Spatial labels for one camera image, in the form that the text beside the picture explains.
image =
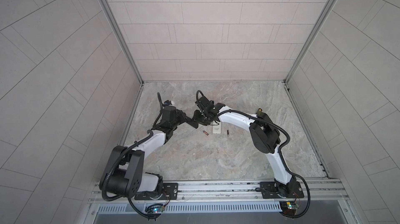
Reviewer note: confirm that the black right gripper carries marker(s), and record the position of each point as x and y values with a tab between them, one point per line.
195	117

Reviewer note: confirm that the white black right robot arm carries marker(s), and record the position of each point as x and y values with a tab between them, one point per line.
267	137

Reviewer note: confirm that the circuit board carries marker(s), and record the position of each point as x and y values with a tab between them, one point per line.
289	207
157	208

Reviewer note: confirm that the black remote control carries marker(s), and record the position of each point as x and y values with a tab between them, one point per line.
192	123

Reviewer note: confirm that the aluminium corner post left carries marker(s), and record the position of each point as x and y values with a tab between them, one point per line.
119	36

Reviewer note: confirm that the left circuit board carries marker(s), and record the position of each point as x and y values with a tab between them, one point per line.
157	208

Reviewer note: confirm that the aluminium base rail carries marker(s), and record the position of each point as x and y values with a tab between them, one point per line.
325	201

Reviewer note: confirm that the aluminium corner post right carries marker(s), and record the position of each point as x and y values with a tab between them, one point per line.
328	7

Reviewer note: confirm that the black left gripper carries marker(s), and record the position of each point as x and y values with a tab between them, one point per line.
182	117

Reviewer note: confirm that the aluminium corner post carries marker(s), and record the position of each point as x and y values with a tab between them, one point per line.
119	36
328	7

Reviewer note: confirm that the right circuit board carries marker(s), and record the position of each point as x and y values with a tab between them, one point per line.
289	207

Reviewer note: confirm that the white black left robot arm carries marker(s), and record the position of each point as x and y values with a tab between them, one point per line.
122	177

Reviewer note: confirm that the white remote control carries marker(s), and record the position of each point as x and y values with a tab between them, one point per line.
216	129

